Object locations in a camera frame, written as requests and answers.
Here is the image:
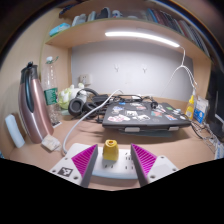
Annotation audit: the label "wooden shelf unit with books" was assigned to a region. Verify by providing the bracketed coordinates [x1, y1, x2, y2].
[44, 0, 213, 64]

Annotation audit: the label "white LED light bar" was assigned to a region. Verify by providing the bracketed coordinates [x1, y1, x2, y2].
[104, 30, 181, 49]

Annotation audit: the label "white power strip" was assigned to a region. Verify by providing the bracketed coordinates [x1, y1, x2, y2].
[61, 142, 169, 180]

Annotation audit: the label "grey laptop stand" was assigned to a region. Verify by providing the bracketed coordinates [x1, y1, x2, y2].
[116, 125, 181, 138]

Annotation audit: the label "blue and white box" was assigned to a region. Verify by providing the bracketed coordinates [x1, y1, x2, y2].
[193, 96, 209, 125]

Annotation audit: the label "white power strip cable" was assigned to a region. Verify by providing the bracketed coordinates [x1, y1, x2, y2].
[61, 88, 123, 157]

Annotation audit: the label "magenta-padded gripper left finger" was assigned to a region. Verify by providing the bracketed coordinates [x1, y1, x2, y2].
[49, 143, 100, 188]

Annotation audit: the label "yellow glue bottle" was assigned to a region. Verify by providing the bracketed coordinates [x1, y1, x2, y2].
[185, 94, 196, 121]

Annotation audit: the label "pink metal thermos jug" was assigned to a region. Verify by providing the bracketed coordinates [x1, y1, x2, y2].
[18, 61, 55, 144]

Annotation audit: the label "white hanging cables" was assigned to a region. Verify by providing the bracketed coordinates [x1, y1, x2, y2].
[168, 46, 198, 98]

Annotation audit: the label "small beige packet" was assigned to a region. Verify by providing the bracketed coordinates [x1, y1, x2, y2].
[40, 134, 62, 153]

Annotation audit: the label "black sticker-covered laptop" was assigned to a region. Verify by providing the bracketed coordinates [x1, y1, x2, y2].
[101, 101, 193, 131]

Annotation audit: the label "black monitor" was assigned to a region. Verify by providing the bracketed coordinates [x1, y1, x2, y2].
[204, 71, 224, 141]

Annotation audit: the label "clear plastic water bottle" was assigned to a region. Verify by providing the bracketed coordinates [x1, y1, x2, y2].
[41, 55, 64, 128]

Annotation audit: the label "black headphones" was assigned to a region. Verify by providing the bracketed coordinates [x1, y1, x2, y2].
[67, 87, 101, 118]

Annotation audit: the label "yellow charger block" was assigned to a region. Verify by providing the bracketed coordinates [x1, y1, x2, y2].
[102, 139, 120, 162]

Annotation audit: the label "white wall socket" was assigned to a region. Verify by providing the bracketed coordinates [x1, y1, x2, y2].
[79, 73, 93, 86]

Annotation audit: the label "tangled desk cables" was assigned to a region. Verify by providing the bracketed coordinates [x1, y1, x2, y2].
[189, 119, 221, 154]

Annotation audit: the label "white cylinder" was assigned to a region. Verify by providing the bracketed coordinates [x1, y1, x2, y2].
[4, 114, 26, 149]

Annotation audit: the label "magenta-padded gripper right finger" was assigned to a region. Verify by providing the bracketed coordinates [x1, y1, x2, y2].
[130, 143, 180, 187]

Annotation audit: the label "white and green plush toy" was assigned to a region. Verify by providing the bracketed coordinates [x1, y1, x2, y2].
[58, 83, 88, 110]

